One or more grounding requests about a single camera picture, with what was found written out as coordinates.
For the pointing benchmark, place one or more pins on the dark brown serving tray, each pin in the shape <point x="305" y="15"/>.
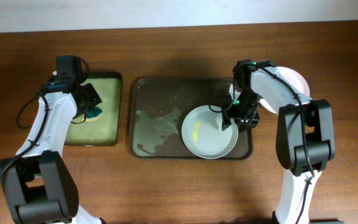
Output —
<point x="159" y="106"/>

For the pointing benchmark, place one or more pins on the black soapy water tray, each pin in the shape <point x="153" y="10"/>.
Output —
<point x="103" y="131"/>

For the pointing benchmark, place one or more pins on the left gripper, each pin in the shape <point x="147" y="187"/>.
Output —
<point x="96" y="99"/>

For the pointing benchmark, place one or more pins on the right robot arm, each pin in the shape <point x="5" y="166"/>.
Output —
<point x="304" y="139"/>

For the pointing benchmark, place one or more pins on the green yellow sponge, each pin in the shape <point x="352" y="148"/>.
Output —
<point x="94" y="114"/>

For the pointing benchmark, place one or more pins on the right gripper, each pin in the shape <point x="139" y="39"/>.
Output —
<point x="250" y="122"/>

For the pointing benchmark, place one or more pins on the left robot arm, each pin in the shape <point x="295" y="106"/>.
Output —
<point x="37" y="185"/>

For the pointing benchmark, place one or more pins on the pale grey plate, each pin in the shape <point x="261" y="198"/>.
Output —
<point x="202" y="133"/>

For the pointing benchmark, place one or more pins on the white plate top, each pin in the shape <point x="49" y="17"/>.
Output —
<point x="295" y="79"/>

